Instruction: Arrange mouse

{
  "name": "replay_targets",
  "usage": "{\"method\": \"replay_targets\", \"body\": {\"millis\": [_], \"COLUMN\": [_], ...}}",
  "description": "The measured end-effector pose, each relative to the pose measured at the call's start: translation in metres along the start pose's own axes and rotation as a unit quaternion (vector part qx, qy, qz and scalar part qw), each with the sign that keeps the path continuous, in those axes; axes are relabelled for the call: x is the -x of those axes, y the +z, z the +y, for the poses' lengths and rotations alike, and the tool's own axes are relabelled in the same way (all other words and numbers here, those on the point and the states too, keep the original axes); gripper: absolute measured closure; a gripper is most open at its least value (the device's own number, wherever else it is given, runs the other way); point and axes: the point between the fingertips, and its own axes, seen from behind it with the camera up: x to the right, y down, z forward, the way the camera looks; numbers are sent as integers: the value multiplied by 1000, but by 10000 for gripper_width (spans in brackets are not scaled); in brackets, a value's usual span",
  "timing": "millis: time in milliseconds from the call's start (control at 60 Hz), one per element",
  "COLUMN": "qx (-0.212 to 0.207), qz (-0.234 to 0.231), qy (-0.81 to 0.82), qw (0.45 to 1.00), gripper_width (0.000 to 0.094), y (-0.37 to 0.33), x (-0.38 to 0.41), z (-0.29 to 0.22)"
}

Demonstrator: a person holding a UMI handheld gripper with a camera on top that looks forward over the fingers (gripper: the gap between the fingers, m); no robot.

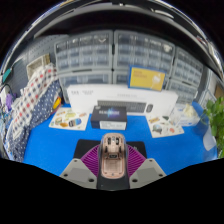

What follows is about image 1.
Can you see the purple object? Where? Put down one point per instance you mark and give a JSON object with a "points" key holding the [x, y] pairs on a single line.
{"points": [[9, 101]]}

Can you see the yellow and blue box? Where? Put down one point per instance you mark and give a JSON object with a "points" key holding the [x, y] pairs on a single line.
{"points": [[146, 78]]}

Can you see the teal wall-hung object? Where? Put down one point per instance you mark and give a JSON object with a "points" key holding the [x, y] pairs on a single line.
{"points": [[7, 75]]}

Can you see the white woven basket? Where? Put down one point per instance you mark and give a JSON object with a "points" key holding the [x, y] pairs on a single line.
{"points": [[37, 65]]}

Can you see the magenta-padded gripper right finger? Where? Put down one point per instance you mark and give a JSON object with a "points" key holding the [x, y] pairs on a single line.
{"points": [[148, 171]]}

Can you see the small dark labelled box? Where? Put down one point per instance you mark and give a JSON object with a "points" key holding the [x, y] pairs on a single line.
{"points": [[108, 118]]}

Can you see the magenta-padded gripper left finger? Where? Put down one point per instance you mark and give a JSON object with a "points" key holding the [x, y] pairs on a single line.
{"points": [[78, 171]]}

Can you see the white tissue pack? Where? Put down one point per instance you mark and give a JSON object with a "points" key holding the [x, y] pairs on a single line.
{"points": [[185, 115]]}

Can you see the dark wall shelf unit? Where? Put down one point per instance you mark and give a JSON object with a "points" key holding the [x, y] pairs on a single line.
{"points": [[116, 16]]}

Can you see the illustrated sticker sheet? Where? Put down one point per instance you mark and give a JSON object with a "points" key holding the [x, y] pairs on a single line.
{"points": [[68, 119], [165, 126]]}

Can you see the grey small-drawer cabinet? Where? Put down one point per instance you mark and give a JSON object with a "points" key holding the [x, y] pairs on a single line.
{"points": [[186, 73], [83, 51], [143, 50]]}

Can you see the pink transparent computer mouse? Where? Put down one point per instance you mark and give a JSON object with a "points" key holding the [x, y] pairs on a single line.
{"points": [[113, 160]]}

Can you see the red blue checkered cloth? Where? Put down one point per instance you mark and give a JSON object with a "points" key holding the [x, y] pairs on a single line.
{"points": [[31, 93]]}

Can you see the white keyboard packaging box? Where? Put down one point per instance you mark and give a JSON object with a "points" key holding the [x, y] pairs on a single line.
{"points": [[83, 96]]}

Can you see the green potted plant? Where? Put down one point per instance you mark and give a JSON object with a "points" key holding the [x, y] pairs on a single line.
{"points": [[216, 116]]}

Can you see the yellow red tool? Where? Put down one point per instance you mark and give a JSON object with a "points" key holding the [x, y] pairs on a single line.
{"points": [[57, 102]]}

